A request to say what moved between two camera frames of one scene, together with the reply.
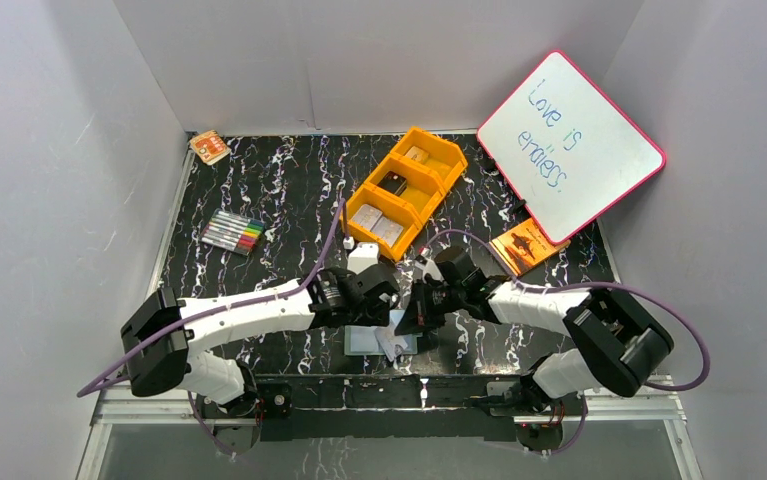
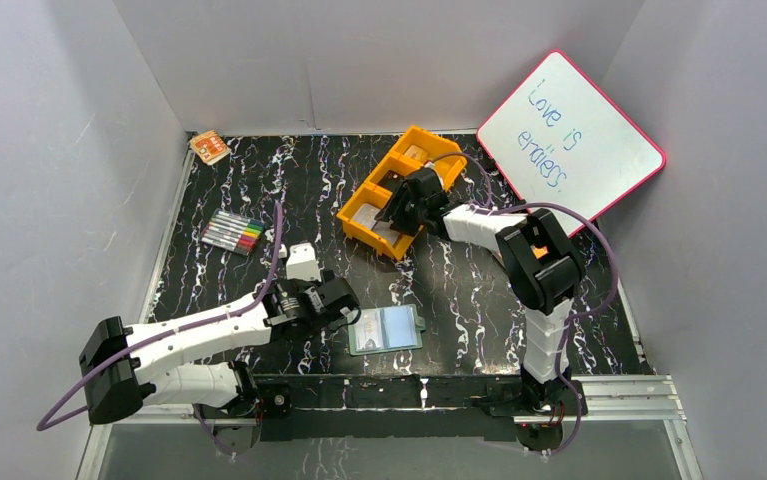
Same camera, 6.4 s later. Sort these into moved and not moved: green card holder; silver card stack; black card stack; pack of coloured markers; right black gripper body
Moved: green card holder; right black gripper body
Not moved: pack of coloured markers; silver card stack; black card stack
